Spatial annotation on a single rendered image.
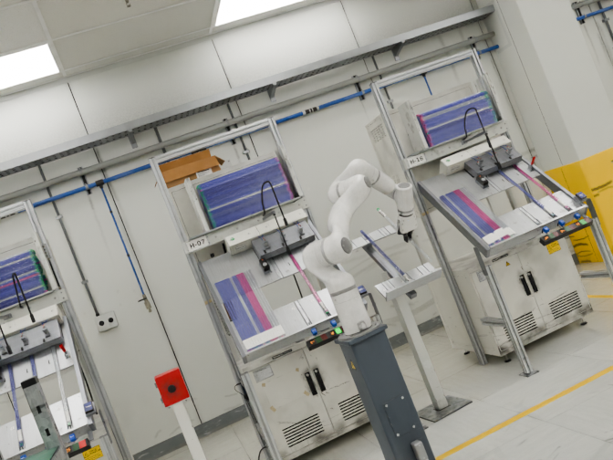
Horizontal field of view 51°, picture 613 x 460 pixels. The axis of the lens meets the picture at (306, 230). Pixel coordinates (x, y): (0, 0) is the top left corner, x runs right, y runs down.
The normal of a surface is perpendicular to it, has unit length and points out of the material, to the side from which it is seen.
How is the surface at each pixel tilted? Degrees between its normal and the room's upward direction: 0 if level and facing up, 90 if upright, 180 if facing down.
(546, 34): 90
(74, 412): 47
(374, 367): 90
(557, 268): 90
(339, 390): 90
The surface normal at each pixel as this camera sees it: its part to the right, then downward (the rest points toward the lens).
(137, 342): 0.22, -0.10
